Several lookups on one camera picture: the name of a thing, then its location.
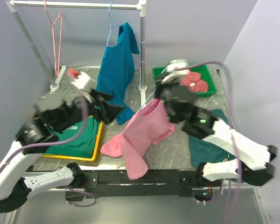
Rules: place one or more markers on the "green plastic tray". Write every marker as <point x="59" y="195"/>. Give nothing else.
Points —
<point x="205" y="75"/>

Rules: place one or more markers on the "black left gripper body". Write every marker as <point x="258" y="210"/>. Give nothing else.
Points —
<point x="75" y="114"/>

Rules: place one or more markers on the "pink t shirt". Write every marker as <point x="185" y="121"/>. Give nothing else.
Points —
<point x="147" y="127"/>

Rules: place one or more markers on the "dusty red shirt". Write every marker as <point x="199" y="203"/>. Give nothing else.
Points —
<point x="194" y="82"/>

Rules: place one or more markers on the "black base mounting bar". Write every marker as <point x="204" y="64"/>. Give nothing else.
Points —
<point x="160" y="182"/>

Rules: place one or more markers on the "blue t shirt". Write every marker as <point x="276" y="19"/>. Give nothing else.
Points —
<point x="117" y="70"/>

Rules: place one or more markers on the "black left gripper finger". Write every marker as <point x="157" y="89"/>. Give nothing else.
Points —
<point x="109" y="112"/>
<point x="98" y="97"/>

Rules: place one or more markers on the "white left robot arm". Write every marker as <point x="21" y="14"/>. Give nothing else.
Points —
<point x="53" y="115"/>

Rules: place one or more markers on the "yellow plastic tray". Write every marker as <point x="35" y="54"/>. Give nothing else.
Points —
<point x="79" y="158"/>

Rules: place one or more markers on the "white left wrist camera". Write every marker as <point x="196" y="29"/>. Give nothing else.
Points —
<point x="81" y="80"/>

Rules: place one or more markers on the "green printed t shirt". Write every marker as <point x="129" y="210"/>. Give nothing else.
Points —
<point x="83" y="146"/>

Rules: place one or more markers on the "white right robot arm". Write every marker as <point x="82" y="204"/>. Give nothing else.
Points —
<point x="253" y="161"/>

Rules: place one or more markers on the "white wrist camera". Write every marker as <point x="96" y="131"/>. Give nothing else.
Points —
<point x="174" y="71"/>
<point x="81" y="80"/>

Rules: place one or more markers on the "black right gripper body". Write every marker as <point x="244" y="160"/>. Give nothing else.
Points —
<point x="163" y="90"/>

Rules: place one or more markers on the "silver clothes rack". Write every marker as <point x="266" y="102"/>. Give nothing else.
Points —
<point x="74" y="33"/>

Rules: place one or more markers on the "blue hanger with shirt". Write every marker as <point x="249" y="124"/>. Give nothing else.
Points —
<point x="111" y="25"/>

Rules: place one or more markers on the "dark green shorts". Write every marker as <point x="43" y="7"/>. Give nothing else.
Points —
<point x="204" y="145"/>

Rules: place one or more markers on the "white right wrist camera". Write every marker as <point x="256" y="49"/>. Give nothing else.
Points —
<point x="174" y="71"/>

